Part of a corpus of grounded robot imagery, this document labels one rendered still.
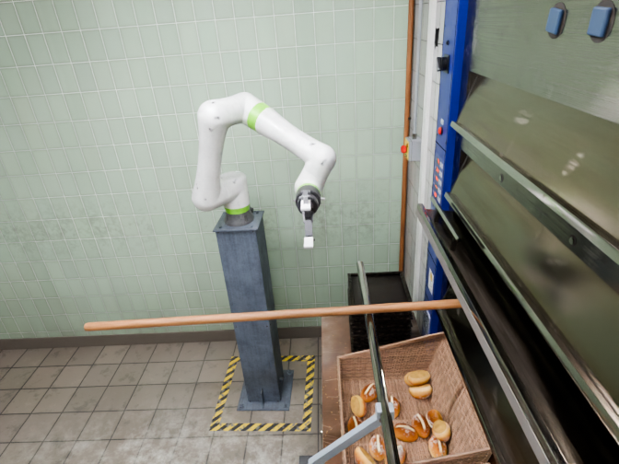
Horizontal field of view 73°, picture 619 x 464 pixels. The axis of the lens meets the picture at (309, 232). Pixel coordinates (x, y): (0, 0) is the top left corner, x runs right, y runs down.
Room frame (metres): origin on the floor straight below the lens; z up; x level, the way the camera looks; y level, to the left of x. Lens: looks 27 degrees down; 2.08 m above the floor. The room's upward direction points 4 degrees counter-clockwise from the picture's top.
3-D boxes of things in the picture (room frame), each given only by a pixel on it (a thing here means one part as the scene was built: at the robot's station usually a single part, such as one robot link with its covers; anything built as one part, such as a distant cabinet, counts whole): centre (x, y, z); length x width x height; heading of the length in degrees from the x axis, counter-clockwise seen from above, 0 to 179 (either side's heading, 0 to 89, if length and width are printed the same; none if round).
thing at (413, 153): (2.02, -0.55, 1.46); 0.10 x 0.07 x 0.10; 177
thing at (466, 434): (1.10, -0.30, 0.72); 0.56 x 0.49 x 0.28; 177
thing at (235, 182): (1.88, 0.36, 1.36); 0.16 x 0.13 x 0.19; 139
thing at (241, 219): (1.95, 0.34, 1.23); 0.26 x 0.15 x 0.06; 175
